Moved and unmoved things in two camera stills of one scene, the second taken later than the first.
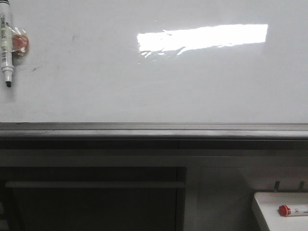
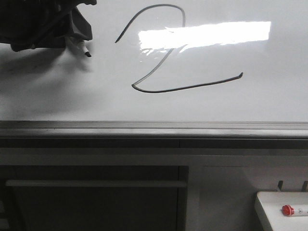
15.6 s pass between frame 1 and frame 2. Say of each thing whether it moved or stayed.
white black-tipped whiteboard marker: moved
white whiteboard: stayed
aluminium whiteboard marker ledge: stayed
